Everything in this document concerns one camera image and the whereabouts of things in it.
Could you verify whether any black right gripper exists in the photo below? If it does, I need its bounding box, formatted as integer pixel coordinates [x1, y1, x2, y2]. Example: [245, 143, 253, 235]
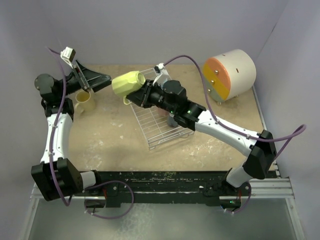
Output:
[127, 79, 177, 115]

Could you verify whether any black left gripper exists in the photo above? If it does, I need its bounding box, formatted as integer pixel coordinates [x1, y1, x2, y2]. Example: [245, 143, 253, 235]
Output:
[58, 59, 112, 98]

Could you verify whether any yellow-green faceted mug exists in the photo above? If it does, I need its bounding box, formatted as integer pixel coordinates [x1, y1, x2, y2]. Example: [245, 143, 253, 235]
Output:
[111, 70, 146, 105]

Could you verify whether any pale yellow round mug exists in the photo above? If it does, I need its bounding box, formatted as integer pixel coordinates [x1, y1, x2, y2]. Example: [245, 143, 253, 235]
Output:
[74, 90, 96, 114]

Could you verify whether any pink faceted mug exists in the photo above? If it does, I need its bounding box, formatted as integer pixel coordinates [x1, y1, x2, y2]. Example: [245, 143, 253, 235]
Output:
[157, 108, 168, 117]

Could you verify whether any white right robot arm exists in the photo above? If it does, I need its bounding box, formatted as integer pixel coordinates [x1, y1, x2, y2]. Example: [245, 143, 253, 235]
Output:
[125, 80, 277, 196]

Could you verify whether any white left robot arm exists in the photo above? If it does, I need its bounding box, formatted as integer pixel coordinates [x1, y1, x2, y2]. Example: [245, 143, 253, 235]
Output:
[31, 61, 112, 205]

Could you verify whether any grey-blue small mug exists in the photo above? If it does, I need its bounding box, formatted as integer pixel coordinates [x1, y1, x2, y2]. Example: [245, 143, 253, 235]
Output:
[166, 113, 179, 128]

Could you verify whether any round cream drawer cabinet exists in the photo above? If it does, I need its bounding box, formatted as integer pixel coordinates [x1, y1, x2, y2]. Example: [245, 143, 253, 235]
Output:
[202, 49, 257, 103]

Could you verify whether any white wire dish rack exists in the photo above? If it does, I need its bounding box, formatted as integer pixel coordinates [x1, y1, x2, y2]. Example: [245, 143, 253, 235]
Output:
[129, 64, 196, 151]

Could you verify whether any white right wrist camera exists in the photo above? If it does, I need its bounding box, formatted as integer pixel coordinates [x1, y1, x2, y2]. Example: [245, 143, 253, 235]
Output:
[153, 63, 169, 85]

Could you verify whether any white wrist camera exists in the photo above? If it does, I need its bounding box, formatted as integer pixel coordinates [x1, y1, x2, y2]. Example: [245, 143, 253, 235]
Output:
[60, 46, 76, 63]
[153, 63, 169, 85]

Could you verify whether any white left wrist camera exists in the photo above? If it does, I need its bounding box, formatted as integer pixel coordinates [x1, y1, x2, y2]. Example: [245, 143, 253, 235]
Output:
[60, 46, 76, 63]

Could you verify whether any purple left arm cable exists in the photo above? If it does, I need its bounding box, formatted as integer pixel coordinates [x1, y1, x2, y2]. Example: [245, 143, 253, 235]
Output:
[47, 46, 135, 220]

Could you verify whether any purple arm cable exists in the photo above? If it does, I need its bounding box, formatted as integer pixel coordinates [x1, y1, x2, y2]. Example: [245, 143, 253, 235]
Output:
[163, 55, 307, 215]
[47, 46, 135, 220]

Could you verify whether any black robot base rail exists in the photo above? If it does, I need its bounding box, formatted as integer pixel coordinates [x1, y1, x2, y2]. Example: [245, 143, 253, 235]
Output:
[73, 170, 253, 209]

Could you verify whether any aluminium frame rail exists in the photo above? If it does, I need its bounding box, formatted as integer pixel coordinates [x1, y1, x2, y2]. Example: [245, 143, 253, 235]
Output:
[20, 171, 306, 240]

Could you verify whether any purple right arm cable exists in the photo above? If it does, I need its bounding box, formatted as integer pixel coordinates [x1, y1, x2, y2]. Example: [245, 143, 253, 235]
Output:
[163, 55, 307, 215]

